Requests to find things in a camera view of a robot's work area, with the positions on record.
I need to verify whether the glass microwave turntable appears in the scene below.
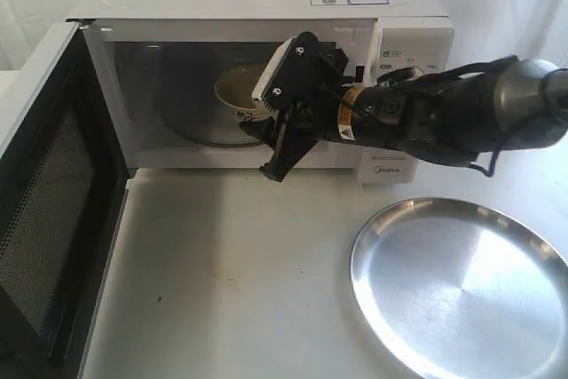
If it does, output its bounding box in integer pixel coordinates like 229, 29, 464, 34
162, 98, 262, 148

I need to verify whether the cream ceramic bowl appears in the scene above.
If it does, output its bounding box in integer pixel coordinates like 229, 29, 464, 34
214, 64, 270, 122

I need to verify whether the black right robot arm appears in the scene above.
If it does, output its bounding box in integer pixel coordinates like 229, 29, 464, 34
240, 32, 567, 182

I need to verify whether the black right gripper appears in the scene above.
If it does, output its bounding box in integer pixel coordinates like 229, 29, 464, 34
239, 32, 349, 182

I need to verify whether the white microwave oven body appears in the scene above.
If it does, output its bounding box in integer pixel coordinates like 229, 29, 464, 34
70, 0, 454, 170

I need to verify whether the round steel plate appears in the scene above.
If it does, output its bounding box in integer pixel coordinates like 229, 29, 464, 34
350, 197, 567, 378

